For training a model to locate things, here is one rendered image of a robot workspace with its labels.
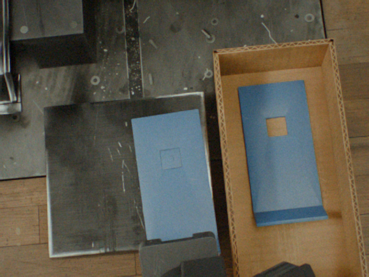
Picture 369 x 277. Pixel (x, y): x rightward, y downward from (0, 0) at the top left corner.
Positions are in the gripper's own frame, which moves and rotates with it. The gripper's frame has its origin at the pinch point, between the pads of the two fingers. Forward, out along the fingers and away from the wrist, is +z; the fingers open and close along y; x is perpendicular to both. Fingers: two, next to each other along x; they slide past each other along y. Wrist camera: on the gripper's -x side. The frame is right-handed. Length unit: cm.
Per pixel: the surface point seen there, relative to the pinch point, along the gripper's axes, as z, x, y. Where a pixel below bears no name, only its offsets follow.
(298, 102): 9.7, -14.3, 10.7
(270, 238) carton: 3.2, -9.0, -1.2
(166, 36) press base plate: 15.6, -1.5, 19.0
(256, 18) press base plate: 15.8, -11.6, 19.4
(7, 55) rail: 6.3, 14.0, 20.6
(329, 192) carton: 5.1, -15.7, 2.0
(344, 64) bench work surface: 12.3, -20.1, 13.5
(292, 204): 4.4, -11.7, 1.6
